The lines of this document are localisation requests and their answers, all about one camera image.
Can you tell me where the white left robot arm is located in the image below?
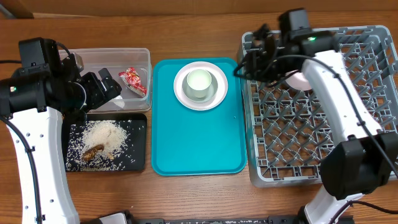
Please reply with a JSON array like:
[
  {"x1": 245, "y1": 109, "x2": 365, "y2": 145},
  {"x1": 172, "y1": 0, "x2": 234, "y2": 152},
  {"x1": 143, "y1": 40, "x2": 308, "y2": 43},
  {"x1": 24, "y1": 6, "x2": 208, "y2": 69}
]
[{"x1": 1, "y1": 37, "x2": 121, "y2": 223}]

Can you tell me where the white bowl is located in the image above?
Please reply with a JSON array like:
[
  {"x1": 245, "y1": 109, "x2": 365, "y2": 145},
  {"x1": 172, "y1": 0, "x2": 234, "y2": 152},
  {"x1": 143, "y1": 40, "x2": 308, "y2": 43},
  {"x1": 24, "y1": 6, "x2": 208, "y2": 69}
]
[{"x1": 182, "y1": 73, "x2": 218, "y2": 103}]

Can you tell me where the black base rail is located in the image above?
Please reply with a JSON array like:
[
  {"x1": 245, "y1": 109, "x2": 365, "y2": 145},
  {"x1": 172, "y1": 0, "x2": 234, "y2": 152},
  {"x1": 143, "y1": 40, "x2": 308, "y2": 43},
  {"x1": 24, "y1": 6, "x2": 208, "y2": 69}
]
[{"x1": 99, "y1": 211, "x2": 312, "y2": 224}]

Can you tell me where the brown food scrap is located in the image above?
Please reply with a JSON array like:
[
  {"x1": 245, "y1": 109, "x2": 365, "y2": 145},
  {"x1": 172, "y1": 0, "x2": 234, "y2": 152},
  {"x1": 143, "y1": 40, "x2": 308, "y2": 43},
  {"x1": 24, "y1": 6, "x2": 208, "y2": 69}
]
[{"x1": 82, "y1": 144, "x2": 104, "y2": 162}]

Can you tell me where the black tray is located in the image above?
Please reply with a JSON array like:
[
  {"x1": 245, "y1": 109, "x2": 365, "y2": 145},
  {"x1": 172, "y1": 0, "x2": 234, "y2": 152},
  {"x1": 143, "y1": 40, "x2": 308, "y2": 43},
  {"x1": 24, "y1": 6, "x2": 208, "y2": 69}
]
[{"x1": 61, "y1": 113, "x2": 148, "y2": 173}]

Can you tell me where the teal tray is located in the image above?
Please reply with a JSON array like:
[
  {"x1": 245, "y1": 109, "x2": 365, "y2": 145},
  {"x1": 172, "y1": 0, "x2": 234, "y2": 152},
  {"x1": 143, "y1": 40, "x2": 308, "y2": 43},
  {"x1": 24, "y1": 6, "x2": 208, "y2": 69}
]
[{"x1": 151, "y1": 57, "x2": 247, "y2": 176}]

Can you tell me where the clear plastic bin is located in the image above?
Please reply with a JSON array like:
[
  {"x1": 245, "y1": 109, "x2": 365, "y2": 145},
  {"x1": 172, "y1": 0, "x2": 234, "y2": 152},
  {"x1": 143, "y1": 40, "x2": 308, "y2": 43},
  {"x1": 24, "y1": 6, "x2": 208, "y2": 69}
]
[{"x1": 70, "y1": 48, "x2": 152, "y2": 113}]

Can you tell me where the small pink bowl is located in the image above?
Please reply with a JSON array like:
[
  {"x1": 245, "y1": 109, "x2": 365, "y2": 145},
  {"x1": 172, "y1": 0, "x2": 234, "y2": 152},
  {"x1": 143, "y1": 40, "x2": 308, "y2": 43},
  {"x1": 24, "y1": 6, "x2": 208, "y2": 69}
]
[{"x1": 285, "y1": 70, "x2": 312, "y2": 91}]

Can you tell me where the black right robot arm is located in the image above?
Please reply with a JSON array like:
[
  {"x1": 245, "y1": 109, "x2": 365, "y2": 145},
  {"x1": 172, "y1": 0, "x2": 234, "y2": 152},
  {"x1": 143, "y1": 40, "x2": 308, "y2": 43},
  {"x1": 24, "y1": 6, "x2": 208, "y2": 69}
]
[{"x1": 234, "y1": 9, "x2": 397, "y2": 223}]

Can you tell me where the rice pile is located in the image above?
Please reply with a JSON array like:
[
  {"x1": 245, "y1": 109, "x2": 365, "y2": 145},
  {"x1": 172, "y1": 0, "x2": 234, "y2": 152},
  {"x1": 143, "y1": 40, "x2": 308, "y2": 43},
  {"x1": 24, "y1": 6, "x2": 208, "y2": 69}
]
[{"x1": 65, "y1": 119, "x2": 147, "y2": 171}]

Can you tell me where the red snack wrapper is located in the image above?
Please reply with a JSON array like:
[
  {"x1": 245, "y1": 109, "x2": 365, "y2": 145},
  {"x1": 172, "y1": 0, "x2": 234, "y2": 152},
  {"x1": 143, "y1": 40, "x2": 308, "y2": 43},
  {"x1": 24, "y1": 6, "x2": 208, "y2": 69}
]
[{"x1": 119, "y1": 67, "x2": 147, "y2": 97}]

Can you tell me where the grey dish rack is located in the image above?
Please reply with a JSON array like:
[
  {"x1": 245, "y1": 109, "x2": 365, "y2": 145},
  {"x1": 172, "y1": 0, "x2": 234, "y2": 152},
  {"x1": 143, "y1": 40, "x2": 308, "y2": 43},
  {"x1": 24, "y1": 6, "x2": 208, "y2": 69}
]
[{"x1": 241, "y1": 26, "x2": 397, "y2": 187}]

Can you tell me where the white tissue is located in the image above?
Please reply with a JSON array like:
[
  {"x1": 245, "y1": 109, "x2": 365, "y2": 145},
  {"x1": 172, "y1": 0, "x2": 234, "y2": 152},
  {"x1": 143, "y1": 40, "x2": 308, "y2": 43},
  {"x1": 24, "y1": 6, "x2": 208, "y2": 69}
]
[{"x1": 112, "y1": 95, "x2": 125, "y2": 108}]

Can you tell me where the cream paper cup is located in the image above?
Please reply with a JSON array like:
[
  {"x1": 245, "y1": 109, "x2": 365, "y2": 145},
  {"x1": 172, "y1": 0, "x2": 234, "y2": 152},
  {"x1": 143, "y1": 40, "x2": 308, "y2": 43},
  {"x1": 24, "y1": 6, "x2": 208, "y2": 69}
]
[{"x1": 187, "y1": 69, "x2": 211, "y2": 98}]

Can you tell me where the white plate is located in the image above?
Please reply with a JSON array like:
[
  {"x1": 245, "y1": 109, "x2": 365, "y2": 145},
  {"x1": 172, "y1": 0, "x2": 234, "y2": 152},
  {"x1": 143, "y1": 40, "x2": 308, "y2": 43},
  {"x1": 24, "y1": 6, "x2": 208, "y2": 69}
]
[{"x1": 174, "y1": 62, "x2": 228, "y2": 111}]

